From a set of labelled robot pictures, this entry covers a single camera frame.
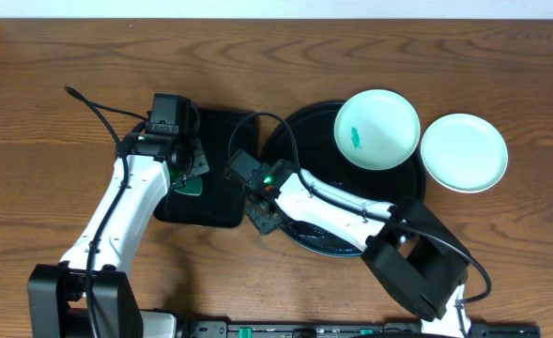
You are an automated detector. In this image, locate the black rectangular tray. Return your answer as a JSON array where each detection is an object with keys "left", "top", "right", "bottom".
[{"left": 154, "top": 108, "right": 258, "bottom": 228}]

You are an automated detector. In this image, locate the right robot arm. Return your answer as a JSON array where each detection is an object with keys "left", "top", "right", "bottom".
[{"left": 230, "top": 159, "right": 470, "bottom": 337}]

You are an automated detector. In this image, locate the green sponge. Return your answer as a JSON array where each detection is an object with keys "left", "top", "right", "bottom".
[{"left": 172, "top": 177, "right": 203, "bottom": 196}]

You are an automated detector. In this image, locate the mint green plate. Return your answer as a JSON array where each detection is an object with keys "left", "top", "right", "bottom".
[
  {"left": 333, "top": 89, "right": 421, "bottom": 171},
  {"left": 420, "top": 114, "right": 509, "bottom": 193}
]

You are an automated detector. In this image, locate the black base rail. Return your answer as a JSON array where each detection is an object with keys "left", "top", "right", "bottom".
[{"left": 139, "top": 309, "right": 540, "bottom": 338}]

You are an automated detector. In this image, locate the black round tray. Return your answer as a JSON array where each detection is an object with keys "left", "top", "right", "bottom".
[{"left": 260, "top": 100, "right": 426, "bottom": 257}]

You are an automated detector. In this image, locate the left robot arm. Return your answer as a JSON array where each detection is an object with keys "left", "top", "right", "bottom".
[{"left": 27, "top": 132, "right": 209, "bottom": 337}]

